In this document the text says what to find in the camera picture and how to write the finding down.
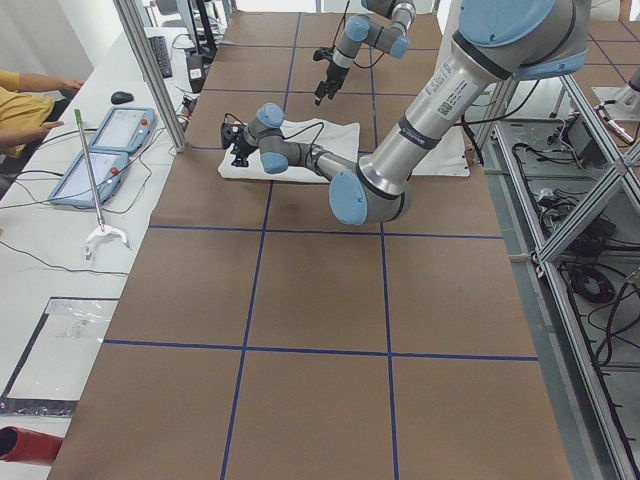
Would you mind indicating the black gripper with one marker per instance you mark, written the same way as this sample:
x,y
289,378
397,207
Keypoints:
x,y
333,75
243,147

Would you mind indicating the white long-sleeve printed shirt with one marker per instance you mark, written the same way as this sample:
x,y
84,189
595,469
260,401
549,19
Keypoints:
x,y
342,140

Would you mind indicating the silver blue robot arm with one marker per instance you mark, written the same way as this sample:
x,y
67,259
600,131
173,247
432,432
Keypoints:
x,y
361,29
494,41

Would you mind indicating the upper blue teach pendant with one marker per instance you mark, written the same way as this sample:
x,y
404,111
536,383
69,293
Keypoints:
x,y
124,129

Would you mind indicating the black computer mouse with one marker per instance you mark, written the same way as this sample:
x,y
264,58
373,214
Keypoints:
x,y
121,97

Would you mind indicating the black keyboard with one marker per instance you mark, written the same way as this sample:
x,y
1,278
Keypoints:
x,y
160,51

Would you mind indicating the reacher grabber stick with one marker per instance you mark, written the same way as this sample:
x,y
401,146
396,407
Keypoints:
x,y
103,229

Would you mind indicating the person in yellow shirt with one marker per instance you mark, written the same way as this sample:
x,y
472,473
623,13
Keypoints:
x,y
27,116

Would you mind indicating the clear plastic bag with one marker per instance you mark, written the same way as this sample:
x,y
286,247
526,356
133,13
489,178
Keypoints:
x,y
51,373

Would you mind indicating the red cylinder object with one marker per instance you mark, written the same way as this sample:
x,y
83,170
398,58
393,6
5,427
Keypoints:
x,y
28,446

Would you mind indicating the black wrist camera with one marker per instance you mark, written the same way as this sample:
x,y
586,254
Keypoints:
x,y
323,53
231,131

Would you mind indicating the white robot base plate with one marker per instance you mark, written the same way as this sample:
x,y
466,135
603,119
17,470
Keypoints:
x,y
447,158

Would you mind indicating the aluminium frame post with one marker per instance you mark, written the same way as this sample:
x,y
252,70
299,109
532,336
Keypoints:
x,y
136,35

